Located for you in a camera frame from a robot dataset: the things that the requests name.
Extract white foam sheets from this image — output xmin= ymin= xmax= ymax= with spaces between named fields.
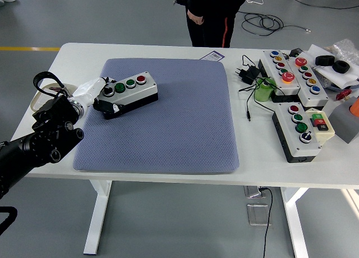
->
xmin=307 ymin=44 xmax=359 ymax=89

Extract four-button control box with knob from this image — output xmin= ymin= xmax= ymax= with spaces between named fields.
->
xmin=271 ymin=102 xmax=323 ymax=164
xmin=99 ymin=71 xmax=159 ymax=121

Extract black coiled floor cable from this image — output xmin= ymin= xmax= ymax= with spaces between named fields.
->
xmin=241 ymin=12 xmax=311 ymax=36

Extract metal floor socket box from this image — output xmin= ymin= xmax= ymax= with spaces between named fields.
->
xmin=243 ymin=186 xmax=266 ymax=199

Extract black floor power cable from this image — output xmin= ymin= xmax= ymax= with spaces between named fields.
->
xmin=259 ymin=187 xmax=274 ymax=258

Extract black foam ring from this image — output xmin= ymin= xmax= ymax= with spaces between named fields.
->
xmin=315 ymin=55 xmax=336 ymax=67
xmin=332 ymin=60 xmax=351 ymax=74

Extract metal floor socket lid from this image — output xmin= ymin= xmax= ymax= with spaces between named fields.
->
xmin=246 ymin=203 xmax=272 ymax=227

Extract green tape roll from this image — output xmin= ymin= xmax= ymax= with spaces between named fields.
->
xmin=254 ymin=76 xmax=277 ymax=103

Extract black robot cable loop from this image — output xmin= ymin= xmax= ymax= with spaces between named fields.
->
xmin=0 ymin=206 xmax=18 ymax=236

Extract beige two-button switch box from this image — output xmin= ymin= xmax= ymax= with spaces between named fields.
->
xmin=305 ymin=108 xmax=336 ymax=144

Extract orange object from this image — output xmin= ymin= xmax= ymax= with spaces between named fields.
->
xmin=349 ymin=96 xmax=359 ymax=117

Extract grey box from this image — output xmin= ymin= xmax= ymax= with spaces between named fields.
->
xmin=328 ymin=96 xmax=359 ymax=144

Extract beige shallow dish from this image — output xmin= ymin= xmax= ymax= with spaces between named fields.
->
xmin=30 ymin=83 xmax=77 ymax=113

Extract white table leg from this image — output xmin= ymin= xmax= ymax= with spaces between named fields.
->
xmin=83 ymin=180 xmax=113 ymax=255
xmin=280 ymin=187 xmax=311 ymax=258

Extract black adapter cord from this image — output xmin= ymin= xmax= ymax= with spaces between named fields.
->
xmin=238 ymin=54 xmax=281 ymax=122

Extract five-button box with red top button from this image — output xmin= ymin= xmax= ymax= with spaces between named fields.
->
xmin=286 ymin=55 xmax=329 ymax=108

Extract grey-blue textured mat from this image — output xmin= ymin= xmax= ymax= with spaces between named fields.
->
xmin=72 ymin=58 xmax=241 ymax=174

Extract clear bubble wrap bag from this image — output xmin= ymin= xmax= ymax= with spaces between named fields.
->
xmin=325 ymin=38 xmax=359 ymax=63

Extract red emergency stop button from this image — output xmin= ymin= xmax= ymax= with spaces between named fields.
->
xmin=336 ymin=89 xmax=353 ymax=101

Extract five-button box with mushroom button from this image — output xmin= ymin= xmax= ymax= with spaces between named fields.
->
xmin=257 ymin=49 xmax=301 ymax=103

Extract black power adapter plug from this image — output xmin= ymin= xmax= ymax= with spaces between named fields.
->
xmin=234 ymin=66 xmax=261 ymax=85

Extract purple-edged label card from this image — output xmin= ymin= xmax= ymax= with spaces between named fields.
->
xmin=200 ymin=50 xmax=225 ymax=61

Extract person's right hand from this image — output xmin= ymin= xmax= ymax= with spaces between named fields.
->
xmin=187 ymin=10 xmax=205 ymax=25

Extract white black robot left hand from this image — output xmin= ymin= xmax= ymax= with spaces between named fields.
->
xmin=73 ymin=76 xmax=124 ymax=114

